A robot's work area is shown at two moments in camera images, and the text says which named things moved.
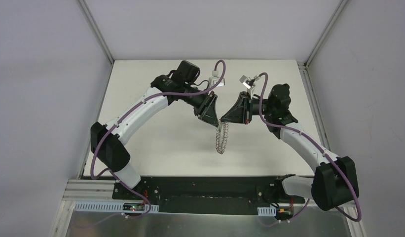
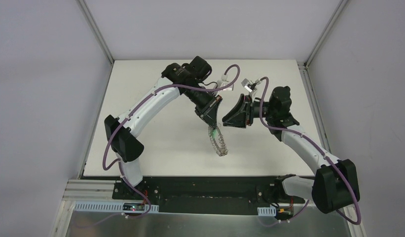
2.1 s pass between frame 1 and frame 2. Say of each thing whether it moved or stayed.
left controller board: stayed
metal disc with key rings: moved
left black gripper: stayed
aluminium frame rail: stayed
